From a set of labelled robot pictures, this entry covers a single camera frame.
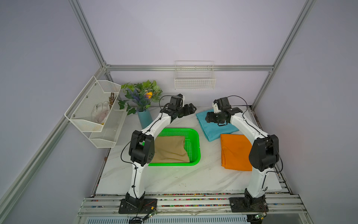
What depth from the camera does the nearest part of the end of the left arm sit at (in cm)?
72

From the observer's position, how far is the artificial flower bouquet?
2.64 feet

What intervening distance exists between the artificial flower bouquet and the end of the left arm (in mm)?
132
